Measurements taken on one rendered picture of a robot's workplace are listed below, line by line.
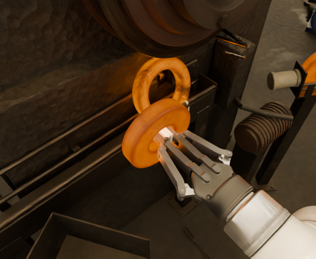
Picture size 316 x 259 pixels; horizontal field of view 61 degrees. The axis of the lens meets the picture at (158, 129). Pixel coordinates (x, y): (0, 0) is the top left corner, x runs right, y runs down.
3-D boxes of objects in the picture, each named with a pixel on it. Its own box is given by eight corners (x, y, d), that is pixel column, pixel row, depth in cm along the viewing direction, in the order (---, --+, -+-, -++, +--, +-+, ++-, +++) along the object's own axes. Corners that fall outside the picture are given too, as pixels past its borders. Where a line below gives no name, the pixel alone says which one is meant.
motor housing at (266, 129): (212, 191, 137) (235, 118, 97) (240, 168, 146) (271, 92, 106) (232, 210, 130) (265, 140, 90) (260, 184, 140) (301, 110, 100)
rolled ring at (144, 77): (175, 41, 69) (167, 39, 71) (125, 90, 65) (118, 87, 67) (199, 91, 81) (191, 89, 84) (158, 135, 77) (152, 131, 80)
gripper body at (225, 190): (217, 232, 44) (178, 191, 48) (249, 201, 48) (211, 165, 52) (227, 214, 38) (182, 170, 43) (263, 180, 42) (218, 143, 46)
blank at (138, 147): (113, 128, 46) (124, 140, 44) (180, 82, 51) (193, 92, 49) (127, 169, 58) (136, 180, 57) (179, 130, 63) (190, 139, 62)
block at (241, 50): (203, 96, 101) (213, 38, 83) (217, 88, 105) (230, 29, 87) (225, 112, 96) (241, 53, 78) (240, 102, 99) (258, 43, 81)
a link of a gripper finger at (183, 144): (216, 174, 44) (223, 169, 45) (172, 131, 50) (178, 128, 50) (212, 185, 47) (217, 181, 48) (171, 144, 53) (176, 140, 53)
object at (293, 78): (265, 82, 95) (268, 68, 90) (291, 79, 95) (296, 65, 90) (271, 94, 91) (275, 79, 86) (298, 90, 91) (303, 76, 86)
